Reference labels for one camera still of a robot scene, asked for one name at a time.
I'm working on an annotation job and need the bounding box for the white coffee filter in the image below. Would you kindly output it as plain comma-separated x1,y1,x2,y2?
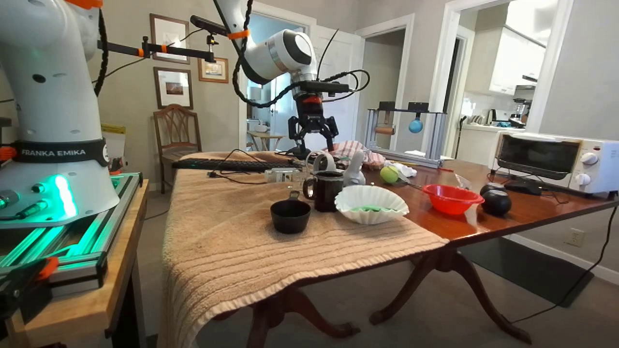
334,186,407,225

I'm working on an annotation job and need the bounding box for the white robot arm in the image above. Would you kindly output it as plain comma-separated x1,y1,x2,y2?
0,0,345,228

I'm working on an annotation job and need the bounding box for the white toaster oven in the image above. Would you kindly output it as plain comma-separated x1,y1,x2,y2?
494,132,619,196

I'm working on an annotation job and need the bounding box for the white small device box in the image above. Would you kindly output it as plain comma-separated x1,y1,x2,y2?
264,168,293,182

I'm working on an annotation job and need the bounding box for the green tennis ball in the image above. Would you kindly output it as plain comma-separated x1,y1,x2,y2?
378,167,398,184

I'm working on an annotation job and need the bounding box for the blue ball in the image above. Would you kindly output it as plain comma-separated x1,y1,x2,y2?
407,114,423,134

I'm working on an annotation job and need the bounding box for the robot base mount frame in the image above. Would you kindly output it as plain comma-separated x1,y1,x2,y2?
0,172,142,298

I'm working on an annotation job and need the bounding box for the red striped cloth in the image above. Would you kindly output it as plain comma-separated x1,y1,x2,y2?
332,139,384,168

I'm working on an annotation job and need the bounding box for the framed picture lower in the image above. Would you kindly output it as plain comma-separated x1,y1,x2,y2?
152,68,193,109

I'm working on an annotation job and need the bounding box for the aluminium frame rig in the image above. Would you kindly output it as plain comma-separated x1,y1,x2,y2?
363,103,446,168

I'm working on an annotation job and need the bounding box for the black round object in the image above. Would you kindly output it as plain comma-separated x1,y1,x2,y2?
479,186,512,217

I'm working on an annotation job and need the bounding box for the framed picture upper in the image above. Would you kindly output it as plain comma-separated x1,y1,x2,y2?
150,14,187,47

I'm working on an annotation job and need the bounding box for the beige towel table cover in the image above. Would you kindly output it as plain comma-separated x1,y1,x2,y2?
158,170,446,348

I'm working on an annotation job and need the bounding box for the small black measuring cup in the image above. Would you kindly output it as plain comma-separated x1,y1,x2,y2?
270,194,311,234

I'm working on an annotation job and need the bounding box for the small framed picture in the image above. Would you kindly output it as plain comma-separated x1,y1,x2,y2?
198,58,227,83

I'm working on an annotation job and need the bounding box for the wooden chair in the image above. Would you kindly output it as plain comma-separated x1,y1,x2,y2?
152,105,200,192

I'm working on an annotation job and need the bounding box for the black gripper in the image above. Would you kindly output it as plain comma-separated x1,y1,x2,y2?
287,95,338,159

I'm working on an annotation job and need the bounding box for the white plastic bottle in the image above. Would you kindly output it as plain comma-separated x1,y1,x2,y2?
343,151,365,186

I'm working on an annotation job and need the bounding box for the dark brown mug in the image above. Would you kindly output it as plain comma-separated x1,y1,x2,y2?
301,172,343,213

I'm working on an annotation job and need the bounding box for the red plastic bowl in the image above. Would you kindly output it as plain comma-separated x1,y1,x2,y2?
421,184,483,217

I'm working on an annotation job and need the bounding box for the white VR controller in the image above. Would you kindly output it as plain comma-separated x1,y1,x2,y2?
305,151,336,172

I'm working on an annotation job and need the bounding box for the black keyboard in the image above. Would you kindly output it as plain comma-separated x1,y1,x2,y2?
171,159,270,172

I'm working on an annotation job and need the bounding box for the black camera tripod arm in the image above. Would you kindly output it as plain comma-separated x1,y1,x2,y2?
96,41,214,62

